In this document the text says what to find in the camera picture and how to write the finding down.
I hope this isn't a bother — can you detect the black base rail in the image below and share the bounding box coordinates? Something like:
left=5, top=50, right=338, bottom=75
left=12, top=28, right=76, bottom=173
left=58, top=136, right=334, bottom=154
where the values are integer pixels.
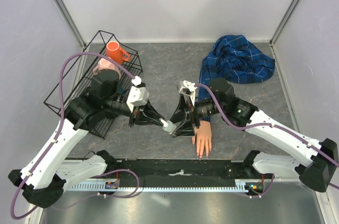
left=63, top=150, right=276, bottom=189

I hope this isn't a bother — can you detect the pink mug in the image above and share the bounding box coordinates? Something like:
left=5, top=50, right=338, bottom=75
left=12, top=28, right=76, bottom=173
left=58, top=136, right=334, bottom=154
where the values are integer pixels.
left=93, top=58, right=121, bottom=79

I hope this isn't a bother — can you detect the black wire dish rack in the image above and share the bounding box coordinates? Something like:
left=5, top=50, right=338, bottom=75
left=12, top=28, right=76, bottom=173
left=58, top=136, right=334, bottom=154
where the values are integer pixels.
left=43, top=30, right=143, bottom=139

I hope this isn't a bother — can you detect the blue plaid shirt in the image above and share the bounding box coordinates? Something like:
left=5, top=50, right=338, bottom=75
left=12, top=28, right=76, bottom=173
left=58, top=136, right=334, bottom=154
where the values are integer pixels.
left=198, top=34, right=276, bottom=124

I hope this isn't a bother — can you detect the mannequin hand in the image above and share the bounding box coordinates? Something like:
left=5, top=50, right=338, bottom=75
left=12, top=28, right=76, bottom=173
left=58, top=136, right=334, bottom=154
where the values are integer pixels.
left=192, top=121, right=212, bottom=158

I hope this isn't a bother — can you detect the light blue cable duct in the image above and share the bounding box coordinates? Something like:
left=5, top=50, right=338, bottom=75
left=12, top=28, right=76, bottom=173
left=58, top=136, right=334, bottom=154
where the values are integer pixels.
left=68, top=179, right=265, bottom=194

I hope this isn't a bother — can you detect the aluminium corner post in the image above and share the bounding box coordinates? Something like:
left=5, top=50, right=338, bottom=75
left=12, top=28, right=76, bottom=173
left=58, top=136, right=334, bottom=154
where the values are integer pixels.
left=270, top=0, right=301, bottom=46
left=54, top=0, right=86, bottom=49

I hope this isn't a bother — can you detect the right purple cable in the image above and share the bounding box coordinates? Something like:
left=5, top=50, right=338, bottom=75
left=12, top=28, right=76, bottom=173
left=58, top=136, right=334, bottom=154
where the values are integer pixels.
left=195, top=83, right=339, bottom=168

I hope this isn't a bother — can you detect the purple cable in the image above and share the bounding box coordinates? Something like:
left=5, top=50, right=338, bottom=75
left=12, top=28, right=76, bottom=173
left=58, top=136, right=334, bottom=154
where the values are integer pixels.
left=195, top=83, right=339, bottom=168
left=10, top=52, right=137, bottom=220

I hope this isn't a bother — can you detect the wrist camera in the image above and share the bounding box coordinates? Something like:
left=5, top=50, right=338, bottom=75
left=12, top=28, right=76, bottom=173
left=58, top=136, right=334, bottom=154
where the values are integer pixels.
left=126, top=76, right=149, bottom=113
left=177, top=80, right=197, bottom=96

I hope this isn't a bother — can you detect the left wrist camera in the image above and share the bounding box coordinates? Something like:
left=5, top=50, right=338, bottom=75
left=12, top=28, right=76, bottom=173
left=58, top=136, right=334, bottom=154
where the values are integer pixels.
left=126, top=76, right=149, bottom=113

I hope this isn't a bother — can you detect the aluminium corner post left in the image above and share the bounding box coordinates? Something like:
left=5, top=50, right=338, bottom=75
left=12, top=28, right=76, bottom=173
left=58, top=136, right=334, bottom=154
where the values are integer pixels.
left=54, top=0, right=86, bottom=49

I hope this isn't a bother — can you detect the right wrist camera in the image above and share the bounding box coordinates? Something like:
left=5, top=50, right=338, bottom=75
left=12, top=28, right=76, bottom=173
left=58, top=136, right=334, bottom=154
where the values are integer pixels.
left=177, top=80, right=197, bottom=96

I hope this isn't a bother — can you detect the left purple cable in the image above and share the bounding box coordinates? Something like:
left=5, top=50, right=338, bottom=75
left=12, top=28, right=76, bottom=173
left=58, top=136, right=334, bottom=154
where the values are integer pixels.
left=10, top=52, right=137, bottom=220

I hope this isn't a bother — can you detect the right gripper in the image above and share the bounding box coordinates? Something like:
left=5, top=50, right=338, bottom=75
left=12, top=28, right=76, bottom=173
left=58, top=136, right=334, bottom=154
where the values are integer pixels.
left=168, top=93, right=225, bottom=139

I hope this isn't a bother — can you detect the orange mug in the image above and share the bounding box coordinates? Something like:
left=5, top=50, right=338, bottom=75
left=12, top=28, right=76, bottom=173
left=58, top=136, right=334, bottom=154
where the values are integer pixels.
left=105, top=41, right=131, bottom=65

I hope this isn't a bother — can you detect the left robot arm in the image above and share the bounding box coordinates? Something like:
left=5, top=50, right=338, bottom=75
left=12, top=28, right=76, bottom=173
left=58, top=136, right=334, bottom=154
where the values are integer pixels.
left=8, top=69, right=169, bottom=208

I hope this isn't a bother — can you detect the aluminium corner post right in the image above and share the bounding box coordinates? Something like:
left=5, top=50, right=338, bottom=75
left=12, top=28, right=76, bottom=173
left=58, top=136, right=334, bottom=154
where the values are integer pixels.
left=270, top=0, right=301, bottom=46

